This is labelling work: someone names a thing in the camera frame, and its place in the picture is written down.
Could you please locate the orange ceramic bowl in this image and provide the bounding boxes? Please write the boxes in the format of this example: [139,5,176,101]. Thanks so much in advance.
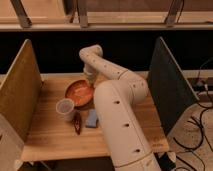
[65,80,94,107]

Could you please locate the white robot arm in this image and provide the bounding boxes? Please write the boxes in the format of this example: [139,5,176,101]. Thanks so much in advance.
[79,45,161,171]

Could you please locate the blue sponge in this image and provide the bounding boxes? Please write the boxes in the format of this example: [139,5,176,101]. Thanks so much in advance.
[85,109,98,128]

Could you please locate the clear plastic cup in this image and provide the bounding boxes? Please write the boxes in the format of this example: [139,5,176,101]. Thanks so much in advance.
[56,98,75,122]

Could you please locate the dark red chili pepper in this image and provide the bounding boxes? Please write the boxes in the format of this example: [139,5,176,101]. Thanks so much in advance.
[74,112,82,135]

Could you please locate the left wooden side panel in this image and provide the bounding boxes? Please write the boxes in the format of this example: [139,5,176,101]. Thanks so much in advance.
[0,39,42,141]

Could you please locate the right dark side panel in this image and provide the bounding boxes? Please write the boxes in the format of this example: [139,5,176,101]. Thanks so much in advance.
[147,37,199,135]

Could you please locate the wooden shelf rail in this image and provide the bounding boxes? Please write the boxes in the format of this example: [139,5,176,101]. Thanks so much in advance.
[0,0,213,31]

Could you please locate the black floor cables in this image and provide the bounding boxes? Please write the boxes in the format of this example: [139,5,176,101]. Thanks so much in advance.
[169,56,213,171]

